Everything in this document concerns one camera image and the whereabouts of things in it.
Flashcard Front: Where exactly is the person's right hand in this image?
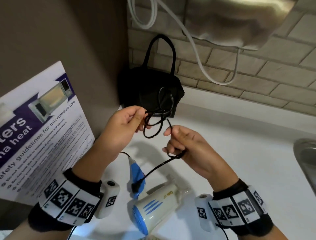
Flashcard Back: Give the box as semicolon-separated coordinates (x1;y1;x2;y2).
162;125;232;183

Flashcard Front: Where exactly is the person's left hand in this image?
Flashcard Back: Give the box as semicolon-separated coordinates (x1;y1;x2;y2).
92;105;148;161

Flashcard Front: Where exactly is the black fabric bag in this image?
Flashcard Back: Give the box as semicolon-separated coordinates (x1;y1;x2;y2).
118;34;186;118

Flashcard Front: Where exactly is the black power cord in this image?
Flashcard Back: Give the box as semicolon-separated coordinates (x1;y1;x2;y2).
119;86;186;193

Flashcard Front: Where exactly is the white and blue hair dryer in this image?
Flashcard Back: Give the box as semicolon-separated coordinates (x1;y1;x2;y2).
127;157;192;235

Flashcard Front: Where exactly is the person's right forearm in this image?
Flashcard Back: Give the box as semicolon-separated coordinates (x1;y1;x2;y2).
200;158;289;240

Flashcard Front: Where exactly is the person's left forearm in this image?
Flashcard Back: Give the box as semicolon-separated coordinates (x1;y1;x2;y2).
7;146;121;240

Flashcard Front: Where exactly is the stainless steel hand dryer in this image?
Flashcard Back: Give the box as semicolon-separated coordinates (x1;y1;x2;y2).
184;0;301;51

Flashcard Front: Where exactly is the right black wristband with markers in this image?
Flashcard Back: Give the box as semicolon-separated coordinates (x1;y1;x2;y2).
208;178;274;235

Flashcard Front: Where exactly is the black wristband with markers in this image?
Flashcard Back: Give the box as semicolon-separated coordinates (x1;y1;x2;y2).
27;168;103;233
208;178;274;235

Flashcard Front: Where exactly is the white and purple microwave poster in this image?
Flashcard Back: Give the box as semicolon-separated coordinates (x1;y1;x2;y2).
0;61;95;207

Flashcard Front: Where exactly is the left black wristband with markers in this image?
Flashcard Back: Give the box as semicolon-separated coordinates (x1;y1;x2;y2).
27;168;103;233

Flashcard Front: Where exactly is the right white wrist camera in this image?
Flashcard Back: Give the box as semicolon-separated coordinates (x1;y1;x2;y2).
194;194;218;233

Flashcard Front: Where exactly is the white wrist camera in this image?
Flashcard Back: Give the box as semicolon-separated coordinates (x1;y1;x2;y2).
194;194;218;233
94;180;121;220

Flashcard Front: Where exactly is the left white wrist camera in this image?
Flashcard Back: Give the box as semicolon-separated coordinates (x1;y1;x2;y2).
94;180;121;220

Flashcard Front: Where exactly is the thin black camera cable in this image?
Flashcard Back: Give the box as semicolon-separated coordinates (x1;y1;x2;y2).
216;223;229;240

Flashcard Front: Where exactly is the white cable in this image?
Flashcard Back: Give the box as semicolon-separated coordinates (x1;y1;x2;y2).
127;0;241;86

